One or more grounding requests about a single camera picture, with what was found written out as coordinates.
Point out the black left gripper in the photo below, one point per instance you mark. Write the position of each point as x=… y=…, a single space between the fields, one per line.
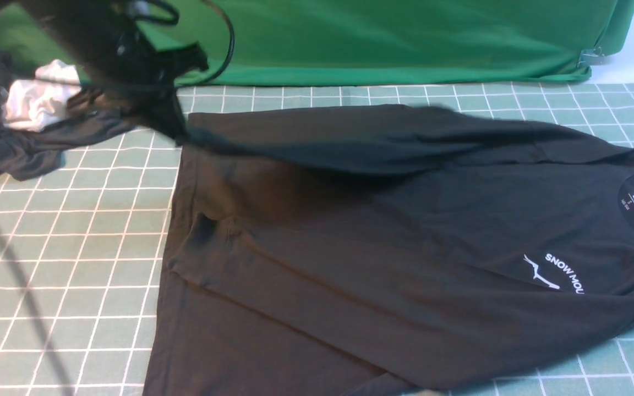
x=122 y=63

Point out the dark gray long-sleeve shirt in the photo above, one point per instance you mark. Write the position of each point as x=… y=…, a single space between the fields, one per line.
x=371 y=250

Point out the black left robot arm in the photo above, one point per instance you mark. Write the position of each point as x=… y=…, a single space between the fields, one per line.
x=57 y=19

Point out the green backdrop cloth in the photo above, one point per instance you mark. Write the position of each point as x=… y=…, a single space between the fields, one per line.
x=360 y=43

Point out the white crumpled cloth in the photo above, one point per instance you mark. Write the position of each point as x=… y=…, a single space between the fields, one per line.
x=33 y=105

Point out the dark crumpled garment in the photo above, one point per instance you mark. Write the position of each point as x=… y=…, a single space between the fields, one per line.
x=29 y=154

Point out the teal grid tablecloth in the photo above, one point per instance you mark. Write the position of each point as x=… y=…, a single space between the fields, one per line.
x=80 y=250

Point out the metal binder clip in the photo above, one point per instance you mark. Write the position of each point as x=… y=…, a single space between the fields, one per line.
x=591 y=57

